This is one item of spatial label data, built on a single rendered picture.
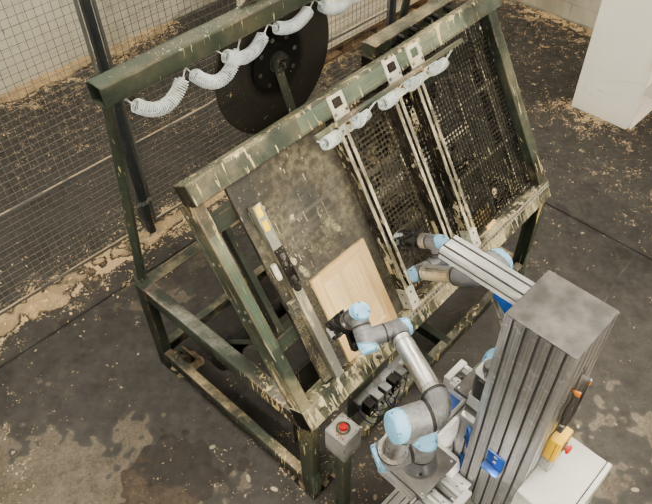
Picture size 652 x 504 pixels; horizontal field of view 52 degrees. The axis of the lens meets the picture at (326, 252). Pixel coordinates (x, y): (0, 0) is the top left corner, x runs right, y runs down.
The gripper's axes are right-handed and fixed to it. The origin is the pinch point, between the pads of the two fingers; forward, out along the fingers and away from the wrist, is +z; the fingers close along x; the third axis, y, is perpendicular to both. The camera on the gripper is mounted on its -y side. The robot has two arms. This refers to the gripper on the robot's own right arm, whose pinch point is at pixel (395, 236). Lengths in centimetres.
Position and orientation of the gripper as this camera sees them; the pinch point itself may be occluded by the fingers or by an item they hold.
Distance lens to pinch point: 342.3
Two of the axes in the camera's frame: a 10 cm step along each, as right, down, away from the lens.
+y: -6.8, 5.4, -4.9
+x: 3.9, 8.4, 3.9
